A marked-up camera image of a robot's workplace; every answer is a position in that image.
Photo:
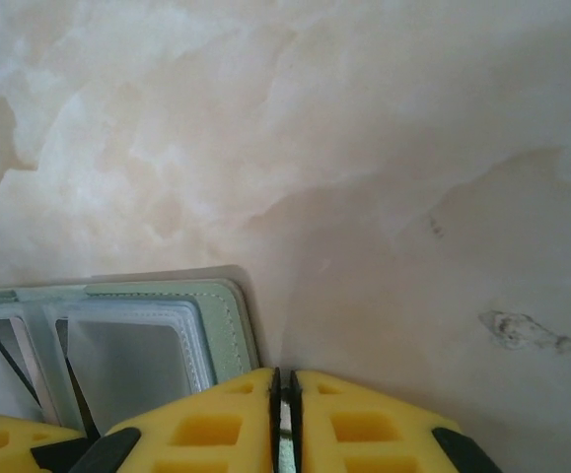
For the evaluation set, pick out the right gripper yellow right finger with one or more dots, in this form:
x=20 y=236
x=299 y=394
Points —
x=364 y=428

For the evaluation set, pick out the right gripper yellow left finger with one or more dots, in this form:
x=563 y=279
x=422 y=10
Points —
x=206 y=428

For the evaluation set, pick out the silver credit card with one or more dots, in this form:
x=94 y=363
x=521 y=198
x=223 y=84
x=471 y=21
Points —
x=132 y=355

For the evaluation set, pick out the green card holder wallet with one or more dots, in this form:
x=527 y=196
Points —
x=221 y=315

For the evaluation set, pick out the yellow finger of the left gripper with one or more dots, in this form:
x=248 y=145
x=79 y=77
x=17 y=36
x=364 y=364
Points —
x=14 y=443

